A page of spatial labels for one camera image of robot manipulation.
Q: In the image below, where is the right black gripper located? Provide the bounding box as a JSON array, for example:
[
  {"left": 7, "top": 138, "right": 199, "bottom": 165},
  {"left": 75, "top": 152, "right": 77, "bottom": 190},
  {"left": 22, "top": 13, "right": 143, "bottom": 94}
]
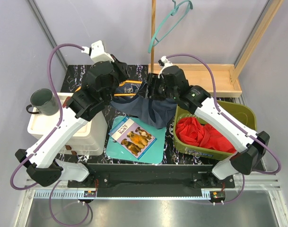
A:
[{"left": 137, "top": 73, "right": 177, "bottom": 101}]

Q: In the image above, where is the orange hanger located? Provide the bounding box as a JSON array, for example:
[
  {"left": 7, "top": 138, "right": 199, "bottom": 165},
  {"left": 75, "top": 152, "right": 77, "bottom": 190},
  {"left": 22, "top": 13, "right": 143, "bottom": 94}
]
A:
[{"left": 74, "top": 80, "right": 144, "bottom": 97}]

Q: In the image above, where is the navy blue tank top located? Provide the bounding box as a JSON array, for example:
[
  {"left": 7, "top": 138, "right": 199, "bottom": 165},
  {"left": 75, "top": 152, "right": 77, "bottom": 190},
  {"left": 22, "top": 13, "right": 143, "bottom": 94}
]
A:
[{"left": 110, "top": 82, "right": 177, "bottom": 129}]

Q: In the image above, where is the red tank top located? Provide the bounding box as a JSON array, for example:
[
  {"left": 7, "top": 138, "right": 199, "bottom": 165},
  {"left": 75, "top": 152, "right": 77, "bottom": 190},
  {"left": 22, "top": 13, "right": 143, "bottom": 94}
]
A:
[{"left": 175, "top": 117, "right": 236, "bottom": 154}]

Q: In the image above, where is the teal wire hanger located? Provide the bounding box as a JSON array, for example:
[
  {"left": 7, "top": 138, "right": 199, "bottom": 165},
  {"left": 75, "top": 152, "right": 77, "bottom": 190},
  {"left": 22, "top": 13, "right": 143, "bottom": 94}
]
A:
[{"left": 148, "top": 0, "right": 193, "bottom": 54}]

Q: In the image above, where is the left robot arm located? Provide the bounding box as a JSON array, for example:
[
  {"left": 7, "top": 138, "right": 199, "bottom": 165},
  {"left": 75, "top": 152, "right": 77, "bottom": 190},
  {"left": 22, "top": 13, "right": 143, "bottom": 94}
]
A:
[{"left": 15, "top": 57, "right": 129, "bottom": 187}]

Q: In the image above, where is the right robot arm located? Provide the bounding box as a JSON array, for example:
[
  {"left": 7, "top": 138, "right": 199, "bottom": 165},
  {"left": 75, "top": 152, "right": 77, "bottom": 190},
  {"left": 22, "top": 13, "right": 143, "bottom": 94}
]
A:
[{"left": 146, "top": 65, "right": 270, "bottom": 188}]

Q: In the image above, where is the dog picture book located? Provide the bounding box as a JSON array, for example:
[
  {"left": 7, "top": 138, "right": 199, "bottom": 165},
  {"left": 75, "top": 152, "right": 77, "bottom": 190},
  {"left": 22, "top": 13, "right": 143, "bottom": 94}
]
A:
[{"left": 109, "top": 117, "right": 157, "bottom": 160}]

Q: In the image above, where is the olive green plastic basket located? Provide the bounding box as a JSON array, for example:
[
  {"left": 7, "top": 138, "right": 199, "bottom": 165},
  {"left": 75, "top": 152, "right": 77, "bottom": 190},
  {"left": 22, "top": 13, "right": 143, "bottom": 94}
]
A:
[{"left": 173, "top": 100, "right": 256, "bottom": 161}]

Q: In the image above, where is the teal cutting mat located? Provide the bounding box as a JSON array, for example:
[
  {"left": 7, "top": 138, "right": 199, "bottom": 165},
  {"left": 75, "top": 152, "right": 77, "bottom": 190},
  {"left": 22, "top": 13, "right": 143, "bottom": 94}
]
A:
[{"left": 105, "top": 116, "right": 166, "bottom": 164}]

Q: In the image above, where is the wooden clothes rack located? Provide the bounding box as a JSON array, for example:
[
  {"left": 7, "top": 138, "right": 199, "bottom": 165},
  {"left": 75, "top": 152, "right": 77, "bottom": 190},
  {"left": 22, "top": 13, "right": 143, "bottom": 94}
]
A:
[{"left": 148, "top": 0, "right": 283, "bottom": 98}]

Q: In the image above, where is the white plastic storage box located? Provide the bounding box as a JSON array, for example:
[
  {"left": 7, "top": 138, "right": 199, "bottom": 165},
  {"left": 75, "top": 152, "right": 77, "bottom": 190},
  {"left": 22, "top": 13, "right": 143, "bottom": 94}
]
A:
[{"left": 27, "top": 107, "right": 107, "bottom": 156}]

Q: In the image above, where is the dark green metal mug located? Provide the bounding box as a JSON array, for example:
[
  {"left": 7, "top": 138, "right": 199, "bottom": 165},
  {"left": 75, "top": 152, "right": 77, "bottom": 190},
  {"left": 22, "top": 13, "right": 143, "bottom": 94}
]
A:
[{"left": 26, "top": 88, "right": 59, "bottom": 116}]

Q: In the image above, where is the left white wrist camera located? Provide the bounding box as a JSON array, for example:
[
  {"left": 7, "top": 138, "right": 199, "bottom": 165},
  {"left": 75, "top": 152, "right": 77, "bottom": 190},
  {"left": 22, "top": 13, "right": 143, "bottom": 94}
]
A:
[{"left": 81, "top": 40, "right": 114, "bottom": 63}]

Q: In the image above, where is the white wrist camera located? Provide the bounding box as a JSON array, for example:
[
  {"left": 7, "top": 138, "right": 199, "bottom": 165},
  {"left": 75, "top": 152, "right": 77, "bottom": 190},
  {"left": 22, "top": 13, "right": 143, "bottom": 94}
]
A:
[
  {"left": 157, "top": 56, "right": 173, "bottom": 79},
  {"left": 81, "top": 40, "right": 114, "bottom": 63}
]

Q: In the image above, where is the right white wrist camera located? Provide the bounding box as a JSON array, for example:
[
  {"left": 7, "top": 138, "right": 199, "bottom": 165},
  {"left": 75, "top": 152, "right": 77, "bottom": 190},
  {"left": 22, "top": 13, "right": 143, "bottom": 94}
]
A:
[{"left": 157, "top": 56, "right": 173, "bottom": 79}]

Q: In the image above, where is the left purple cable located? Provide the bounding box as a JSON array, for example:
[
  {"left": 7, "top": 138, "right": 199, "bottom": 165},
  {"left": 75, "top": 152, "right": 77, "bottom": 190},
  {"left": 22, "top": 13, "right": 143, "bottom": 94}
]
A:
[{"left": 10, "top": 43, "right": 94, "bottom": 225}]

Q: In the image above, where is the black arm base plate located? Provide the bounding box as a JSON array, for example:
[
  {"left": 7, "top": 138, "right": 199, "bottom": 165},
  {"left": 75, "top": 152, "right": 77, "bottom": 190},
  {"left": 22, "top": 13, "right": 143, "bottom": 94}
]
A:
[{"left": 68, "top": 164, "right": 235, "bottom": 199}]

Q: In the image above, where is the aluminium rail frame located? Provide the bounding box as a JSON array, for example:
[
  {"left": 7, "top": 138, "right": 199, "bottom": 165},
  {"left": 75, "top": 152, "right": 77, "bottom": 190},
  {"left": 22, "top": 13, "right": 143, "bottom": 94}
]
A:
[{"left": 15, "top": 173, "right": 288, "bottom": 227}]

